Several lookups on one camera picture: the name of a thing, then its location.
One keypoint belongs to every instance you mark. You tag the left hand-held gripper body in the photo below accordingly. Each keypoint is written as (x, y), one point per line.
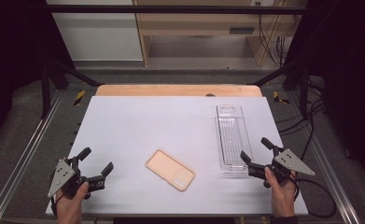
(74, 182)

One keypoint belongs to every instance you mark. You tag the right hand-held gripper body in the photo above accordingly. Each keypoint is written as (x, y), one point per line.
(290, 161)

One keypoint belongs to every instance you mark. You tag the clear plastic tray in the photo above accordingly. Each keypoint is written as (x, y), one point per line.
(233, 137)

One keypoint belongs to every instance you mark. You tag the beige phone case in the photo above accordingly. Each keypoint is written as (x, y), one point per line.
(169, 169)

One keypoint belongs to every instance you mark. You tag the person's left hand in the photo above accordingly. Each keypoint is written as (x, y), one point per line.
(71, 205)

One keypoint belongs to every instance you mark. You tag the person's right hand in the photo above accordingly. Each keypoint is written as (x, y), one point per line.
(281, 196)

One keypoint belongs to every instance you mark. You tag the yellow black tape marker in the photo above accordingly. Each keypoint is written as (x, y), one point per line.
(79, 97)
(278, 98)

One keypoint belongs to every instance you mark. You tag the white table mat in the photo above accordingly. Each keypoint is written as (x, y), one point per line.
(139, 124)

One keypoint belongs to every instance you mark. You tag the wooden table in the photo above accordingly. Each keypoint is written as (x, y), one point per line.
(171, 90)

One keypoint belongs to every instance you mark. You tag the black curtain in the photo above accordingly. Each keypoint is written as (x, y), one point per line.
(348, 77)
(12, 62)

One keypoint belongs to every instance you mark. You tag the white cabinet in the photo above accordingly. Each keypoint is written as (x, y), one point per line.
(99, 37)

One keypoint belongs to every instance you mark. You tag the wooden desk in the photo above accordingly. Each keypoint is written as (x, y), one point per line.
(199, 21)

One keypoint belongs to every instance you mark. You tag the aluminium rail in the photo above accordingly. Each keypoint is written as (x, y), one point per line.
(21, 161)
(332, 180)

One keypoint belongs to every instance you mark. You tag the black frame strut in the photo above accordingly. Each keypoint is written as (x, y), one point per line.
(46, 90)
(303, 90)

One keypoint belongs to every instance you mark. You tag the black horizontal frame bar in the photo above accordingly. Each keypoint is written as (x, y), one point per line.
(171, 9)

